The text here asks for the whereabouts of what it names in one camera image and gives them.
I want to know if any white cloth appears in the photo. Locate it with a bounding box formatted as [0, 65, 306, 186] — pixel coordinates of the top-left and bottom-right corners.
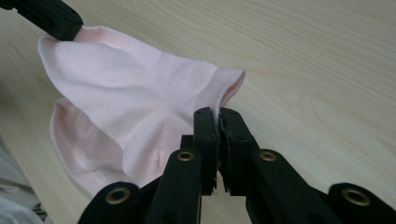
[0, 136, 48, 224]

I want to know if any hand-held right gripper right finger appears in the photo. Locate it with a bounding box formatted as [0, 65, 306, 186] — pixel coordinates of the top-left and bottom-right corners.
[218, 106, 261, 198]

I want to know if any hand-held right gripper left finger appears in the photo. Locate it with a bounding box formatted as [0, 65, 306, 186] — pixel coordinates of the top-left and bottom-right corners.
[180, 106, 219, 197]

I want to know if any pink cloth garment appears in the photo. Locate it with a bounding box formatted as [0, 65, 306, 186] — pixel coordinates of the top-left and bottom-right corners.
[36, 25, 246, 197]

